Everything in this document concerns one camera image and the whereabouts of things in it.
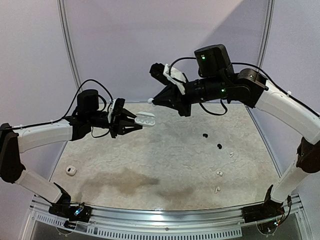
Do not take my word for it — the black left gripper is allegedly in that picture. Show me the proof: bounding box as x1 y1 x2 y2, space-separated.
87 108 144 139

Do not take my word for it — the white oval charging case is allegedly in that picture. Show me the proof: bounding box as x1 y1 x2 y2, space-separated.
134 111 156 128

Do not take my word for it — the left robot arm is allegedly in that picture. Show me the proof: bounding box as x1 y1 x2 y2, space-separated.
0 89 143 222

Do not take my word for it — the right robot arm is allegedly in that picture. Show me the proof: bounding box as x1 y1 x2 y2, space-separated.
149 44 320 226

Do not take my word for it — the small white charging case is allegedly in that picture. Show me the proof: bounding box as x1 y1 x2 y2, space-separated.
65 165 77 176

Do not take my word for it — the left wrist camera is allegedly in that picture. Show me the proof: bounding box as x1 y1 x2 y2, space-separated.
107 98 126 124

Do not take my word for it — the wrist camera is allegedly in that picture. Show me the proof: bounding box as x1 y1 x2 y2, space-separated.
107 98 126 124
149 63 187 95

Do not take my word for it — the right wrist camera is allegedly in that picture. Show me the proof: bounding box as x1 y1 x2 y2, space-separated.
149 63 187 95

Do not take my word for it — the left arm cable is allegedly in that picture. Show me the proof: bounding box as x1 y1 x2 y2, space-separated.
0 78 115 140

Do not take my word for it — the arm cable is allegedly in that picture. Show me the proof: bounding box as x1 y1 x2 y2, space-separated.
167 56 320 121
0 78 115 140

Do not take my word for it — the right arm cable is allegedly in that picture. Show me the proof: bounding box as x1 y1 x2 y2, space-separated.
167 56 320 121

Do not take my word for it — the aluminium table front rail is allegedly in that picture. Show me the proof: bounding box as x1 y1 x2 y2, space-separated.
22 195 311 240

